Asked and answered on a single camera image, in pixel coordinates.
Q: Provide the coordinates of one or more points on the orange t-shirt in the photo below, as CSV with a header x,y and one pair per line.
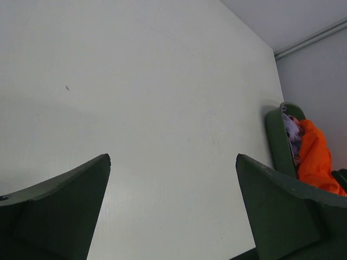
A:
x,y
315,166

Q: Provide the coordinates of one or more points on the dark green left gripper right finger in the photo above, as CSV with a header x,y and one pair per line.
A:
x,y
288,218

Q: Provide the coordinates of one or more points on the grey-green plastic laundry bin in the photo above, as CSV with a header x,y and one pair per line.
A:
x,y
279,143

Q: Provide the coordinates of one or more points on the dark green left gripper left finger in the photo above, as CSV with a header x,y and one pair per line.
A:
x,y
56,218

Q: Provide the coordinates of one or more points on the aluminium frame rail right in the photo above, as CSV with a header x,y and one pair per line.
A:
x,y
311,39

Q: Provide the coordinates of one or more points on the lavender crumpled t-shirt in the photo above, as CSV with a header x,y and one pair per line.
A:
x,y
293,132

